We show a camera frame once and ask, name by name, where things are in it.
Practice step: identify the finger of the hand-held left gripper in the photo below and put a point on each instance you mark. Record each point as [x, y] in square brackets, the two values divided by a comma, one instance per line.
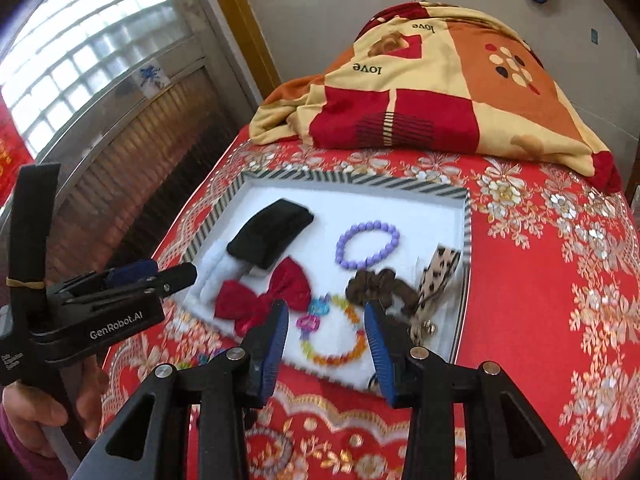
[175, 276]
[130, 271]

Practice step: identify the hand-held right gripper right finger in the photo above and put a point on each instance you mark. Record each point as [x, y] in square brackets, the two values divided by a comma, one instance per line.
[377, 355]

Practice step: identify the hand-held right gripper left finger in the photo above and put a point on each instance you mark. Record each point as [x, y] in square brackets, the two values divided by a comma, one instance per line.
[272, 345]

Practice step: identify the striped cardboard box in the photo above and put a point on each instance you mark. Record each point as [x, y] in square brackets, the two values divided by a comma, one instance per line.
[400, 205]

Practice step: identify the person's left hand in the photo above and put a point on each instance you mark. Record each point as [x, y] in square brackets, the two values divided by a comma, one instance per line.
[30, 410]

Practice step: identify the white fluffy cloth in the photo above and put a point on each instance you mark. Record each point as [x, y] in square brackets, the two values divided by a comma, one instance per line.
[215, 280]

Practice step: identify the red hair bow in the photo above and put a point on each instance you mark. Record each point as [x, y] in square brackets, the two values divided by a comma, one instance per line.
[285, 282]

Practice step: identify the brown scrunchie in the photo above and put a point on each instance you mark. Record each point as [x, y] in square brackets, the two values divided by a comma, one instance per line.
[365, 290]

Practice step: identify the black hair clip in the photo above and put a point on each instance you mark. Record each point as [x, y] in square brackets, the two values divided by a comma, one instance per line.
[270, 235]

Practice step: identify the wooden slatted panel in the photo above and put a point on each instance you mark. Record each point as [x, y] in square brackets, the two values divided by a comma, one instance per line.
[150, 160]

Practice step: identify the red floral tablecloth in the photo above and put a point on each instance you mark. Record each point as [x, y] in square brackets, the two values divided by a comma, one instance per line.
[525, 285]

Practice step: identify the red and gold banner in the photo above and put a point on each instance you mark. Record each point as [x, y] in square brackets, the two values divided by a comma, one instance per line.
[12, 155]

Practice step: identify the blue flower sticker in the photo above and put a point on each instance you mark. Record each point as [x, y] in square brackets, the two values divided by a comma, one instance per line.
[152, 80]

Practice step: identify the window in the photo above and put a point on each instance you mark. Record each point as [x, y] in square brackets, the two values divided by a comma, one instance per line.
[90, 50]

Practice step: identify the red and cream printed blanket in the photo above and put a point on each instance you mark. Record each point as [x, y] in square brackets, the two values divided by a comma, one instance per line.
[450, 85]

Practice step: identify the wooden door frame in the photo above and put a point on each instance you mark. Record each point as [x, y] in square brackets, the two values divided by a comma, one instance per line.
[235, 25]

